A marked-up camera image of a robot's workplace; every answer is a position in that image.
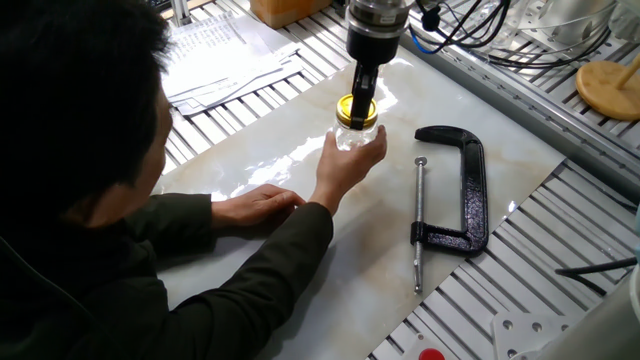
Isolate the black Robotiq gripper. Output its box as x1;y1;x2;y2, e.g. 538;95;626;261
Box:
346;27;402;132

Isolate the gold metal jar lid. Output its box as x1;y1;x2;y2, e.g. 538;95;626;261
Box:
335;93;380;131

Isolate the right forearm dark sleeve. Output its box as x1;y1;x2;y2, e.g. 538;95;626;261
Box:
149;201;335;360

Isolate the left forearm dark sleeve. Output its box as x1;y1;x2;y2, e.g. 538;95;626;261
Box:
124;192;217;261

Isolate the person's right hand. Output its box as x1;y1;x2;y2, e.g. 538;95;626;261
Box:
308;124;389;216

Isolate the person's left hand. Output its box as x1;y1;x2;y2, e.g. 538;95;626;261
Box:
211;183;307;232

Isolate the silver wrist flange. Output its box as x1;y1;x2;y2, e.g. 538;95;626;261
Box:
344;0;416;39

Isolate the wooden block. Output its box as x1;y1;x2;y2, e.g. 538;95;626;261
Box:
249;0;324;30

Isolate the marble pattern board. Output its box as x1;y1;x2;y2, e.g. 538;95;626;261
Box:
149;44;567;360

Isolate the white printed paper stack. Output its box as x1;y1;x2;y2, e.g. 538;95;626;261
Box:
162;10;304;117

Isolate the black C-clamp steel screw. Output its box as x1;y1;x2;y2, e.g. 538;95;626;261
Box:
409;124;490;295

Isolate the clear plastic container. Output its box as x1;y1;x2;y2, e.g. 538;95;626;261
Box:
519;0;619;49

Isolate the wooden round stand with dowel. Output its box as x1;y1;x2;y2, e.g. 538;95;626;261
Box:
574;52;640;122

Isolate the white button box red button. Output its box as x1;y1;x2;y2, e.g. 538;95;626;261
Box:
399;332;451;360

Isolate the white perforated mounting plate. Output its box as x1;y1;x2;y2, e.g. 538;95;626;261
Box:
492;312;571;360

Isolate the person's head black hair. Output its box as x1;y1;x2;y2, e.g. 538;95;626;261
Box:
0;0;174;226

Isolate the person's torso dark jacket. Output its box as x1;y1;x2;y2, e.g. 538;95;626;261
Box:
0;204;171;360

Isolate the black gripper cable bundle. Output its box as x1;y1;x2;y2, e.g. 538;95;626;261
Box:
407;0;514;56

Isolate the grey aluminium rail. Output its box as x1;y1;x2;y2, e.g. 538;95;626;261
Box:
399;29;640;201

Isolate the black cable bundle on table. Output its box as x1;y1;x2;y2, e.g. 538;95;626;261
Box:
474;24;614;70

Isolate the silver metal post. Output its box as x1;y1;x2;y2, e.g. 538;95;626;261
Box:
169;0;194;28

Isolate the black cable by robot base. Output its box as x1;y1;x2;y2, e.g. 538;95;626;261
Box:
554;256;639;296

